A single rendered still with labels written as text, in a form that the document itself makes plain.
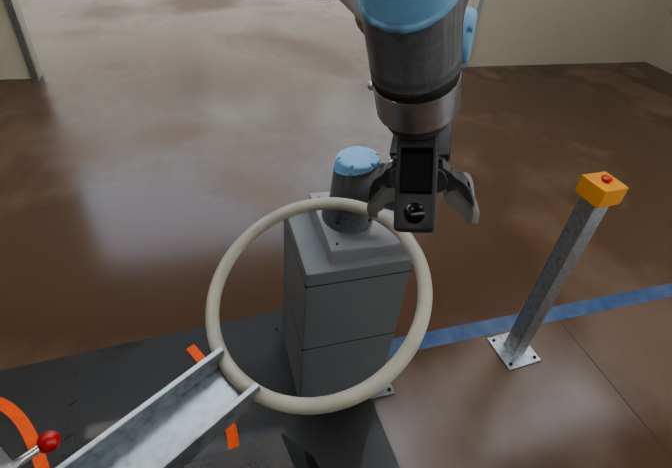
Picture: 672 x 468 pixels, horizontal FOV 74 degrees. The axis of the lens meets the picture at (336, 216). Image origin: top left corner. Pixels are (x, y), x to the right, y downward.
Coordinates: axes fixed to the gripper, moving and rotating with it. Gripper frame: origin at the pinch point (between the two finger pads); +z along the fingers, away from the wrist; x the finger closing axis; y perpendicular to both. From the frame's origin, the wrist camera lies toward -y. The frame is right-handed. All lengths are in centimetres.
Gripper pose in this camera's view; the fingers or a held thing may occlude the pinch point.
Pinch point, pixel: (421, 224)
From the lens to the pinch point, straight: 65.3
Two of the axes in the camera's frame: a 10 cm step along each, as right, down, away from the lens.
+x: -9.6, -0.6, 2.7
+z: 1.9, 5.7, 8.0
